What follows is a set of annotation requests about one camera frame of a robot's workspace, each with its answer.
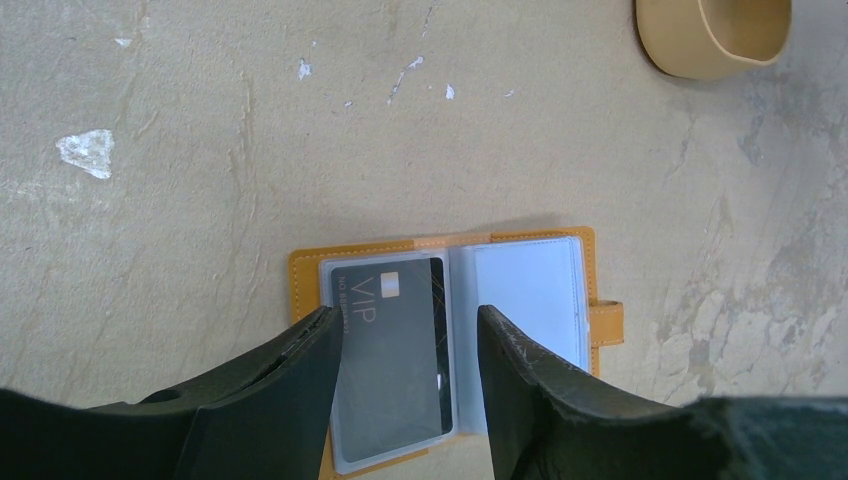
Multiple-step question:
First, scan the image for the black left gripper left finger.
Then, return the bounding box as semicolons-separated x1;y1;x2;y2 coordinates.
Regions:
1;307;343;479

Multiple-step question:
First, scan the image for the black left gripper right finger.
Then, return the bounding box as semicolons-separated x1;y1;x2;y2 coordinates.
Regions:
477;305;847;479

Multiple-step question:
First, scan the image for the orange leather card holder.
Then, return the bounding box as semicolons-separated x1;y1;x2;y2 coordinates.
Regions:
289;227;624;479

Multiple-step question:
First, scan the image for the black VIP credit card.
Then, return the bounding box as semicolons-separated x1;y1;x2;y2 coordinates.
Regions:
322;252;456;474

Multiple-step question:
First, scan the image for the orange oval tray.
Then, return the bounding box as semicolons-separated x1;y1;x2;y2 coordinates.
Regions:
634;0;792;81

